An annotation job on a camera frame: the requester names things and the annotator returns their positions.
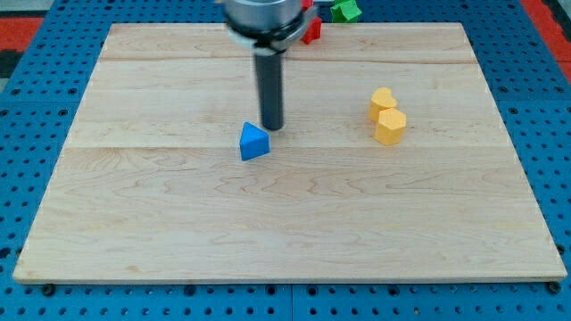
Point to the blue triangle block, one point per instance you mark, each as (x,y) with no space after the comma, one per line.
(254,142)

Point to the dark cylindrical pusher stick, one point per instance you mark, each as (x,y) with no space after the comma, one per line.
(269,79)

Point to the yellow hexagon block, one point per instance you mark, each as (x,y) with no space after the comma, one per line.
(391,126)

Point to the yellow heart block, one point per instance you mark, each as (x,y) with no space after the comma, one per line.
(382,99)

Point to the red block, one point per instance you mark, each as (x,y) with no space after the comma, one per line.
(313,32)

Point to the wooden board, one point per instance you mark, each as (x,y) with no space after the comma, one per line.
(150,187)

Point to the green star block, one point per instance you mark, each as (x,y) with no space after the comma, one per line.
(345,11)

